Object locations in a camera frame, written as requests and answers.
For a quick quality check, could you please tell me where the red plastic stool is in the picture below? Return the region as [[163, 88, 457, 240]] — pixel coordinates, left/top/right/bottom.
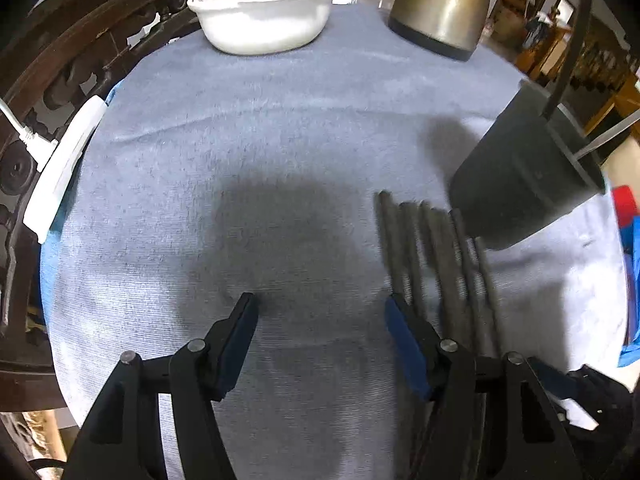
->
[[612, 185, 639, 229]]

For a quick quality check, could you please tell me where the white power strip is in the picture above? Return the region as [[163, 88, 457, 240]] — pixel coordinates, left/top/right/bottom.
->
[[23, 96, 107, 244]]

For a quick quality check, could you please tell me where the dark chopstick one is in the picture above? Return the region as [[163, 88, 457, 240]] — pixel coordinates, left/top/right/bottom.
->
[[541, 0, 592, 122]]

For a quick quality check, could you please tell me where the grey table cloth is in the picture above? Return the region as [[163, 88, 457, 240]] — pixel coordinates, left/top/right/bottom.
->
[[47, 6, 627, 479]]

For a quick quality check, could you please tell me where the white bowl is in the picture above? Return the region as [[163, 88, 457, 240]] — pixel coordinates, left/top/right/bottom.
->
[[188, 0, 332, 56]]

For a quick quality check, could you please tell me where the dark carved wooden sideboard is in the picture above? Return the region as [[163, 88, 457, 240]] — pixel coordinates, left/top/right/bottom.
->
[[1, 0, 198, 412]]

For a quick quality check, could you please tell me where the dark chopstick four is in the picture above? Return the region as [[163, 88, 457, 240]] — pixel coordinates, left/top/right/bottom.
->
[[419, 200, 474, 349]]

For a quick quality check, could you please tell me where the blue round table cover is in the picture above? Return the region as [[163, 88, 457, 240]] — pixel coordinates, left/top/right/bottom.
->
[[39, 82, 120, 322]]

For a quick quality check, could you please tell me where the dark grey utensil cup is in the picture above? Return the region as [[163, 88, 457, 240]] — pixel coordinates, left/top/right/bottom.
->
[[449, 80, 605, 249]]

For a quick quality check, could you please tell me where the dark chopstick two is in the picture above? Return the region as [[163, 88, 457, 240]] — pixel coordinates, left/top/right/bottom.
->
[[375, 190, 408, 298]]

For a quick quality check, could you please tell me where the gold electric kettle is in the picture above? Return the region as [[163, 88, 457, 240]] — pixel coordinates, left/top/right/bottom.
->
[[388, 0, 489, 62]]

